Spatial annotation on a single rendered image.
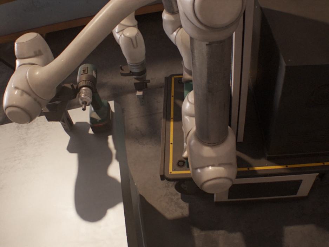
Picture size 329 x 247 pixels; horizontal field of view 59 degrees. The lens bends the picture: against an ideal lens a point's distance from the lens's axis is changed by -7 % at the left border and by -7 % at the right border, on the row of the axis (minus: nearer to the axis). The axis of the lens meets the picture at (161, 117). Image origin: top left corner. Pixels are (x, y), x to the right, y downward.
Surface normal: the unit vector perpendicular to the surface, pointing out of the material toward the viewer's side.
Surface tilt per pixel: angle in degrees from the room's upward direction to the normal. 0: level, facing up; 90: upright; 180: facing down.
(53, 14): 90
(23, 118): 92
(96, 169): 0
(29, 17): 90
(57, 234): 0
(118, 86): 0
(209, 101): 90
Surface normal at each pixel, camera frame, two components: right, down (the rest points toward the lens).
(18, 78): -0.38, -0.55
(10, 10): 0.11, 0.72
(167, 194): -0.13, -0.68
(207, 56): -0.27, 0.73
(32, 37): 0.08, -0.69
